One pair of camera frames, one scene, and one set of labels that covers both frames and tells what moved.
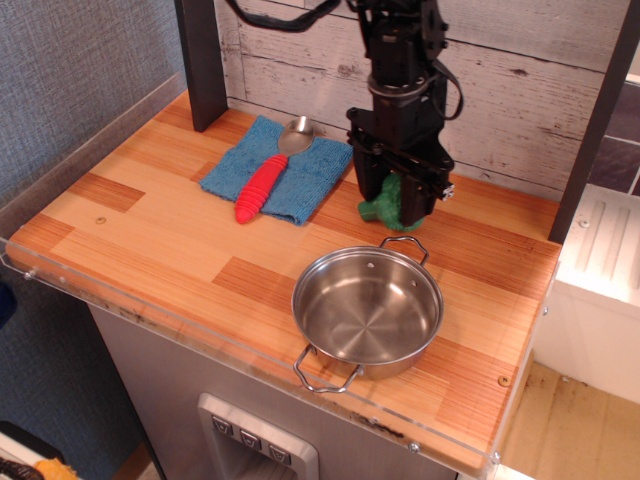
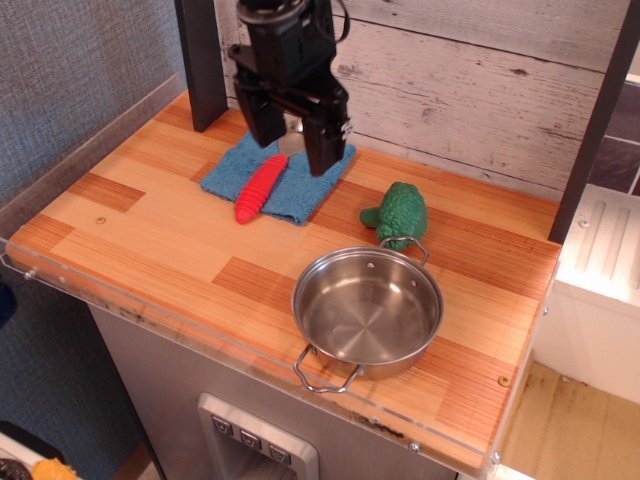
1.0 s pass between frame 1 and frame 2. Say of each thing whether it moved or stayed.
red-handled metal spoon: stayed
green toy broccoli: moved
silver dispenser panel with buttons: stayed
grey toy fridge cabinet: stayed
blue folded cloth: stayed
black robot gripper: moved
